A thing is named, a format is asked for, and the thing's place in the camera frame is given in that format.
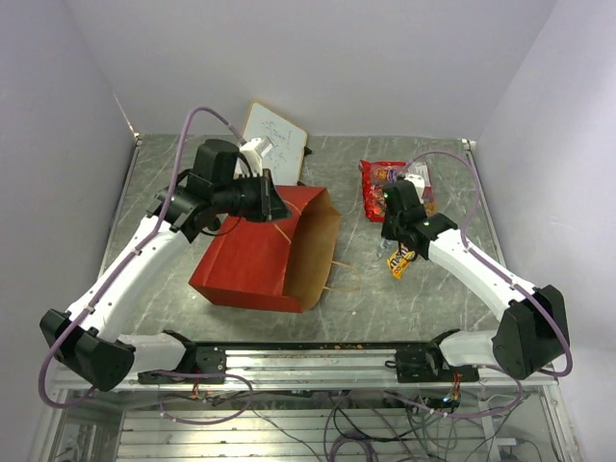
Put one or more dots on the red black marker cap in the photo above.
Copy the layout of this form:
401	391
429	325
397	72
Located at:
212	227

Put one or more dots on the yellow M&M packet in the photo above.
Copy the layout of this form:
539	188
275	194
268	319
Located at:
400	260

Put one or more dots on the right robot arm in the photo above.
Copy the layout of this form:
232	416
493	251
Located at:
532	329

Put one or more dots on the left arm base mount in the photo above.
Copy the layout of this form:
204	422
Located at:
210	364

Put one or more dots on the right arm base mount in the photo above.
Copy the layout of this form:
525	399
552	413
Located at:
420	364

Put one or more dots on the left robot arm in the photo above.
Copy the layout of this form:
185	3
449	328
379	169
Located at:
225	179

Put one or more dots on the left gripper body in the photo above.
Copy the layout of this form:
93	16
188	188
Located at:
261	196

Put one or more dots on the small whiteboard yellow frame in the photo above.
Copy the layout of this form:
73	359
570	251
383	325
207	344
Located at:
285	159

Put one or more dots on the red paper bag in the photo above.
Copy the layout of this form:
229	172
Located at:
280	266

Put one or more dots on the aluminium rail frame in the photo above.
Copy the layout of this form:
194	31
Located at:
314	386

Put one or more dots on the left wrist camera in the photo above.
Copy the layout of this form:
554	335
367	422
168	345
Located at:
255	151

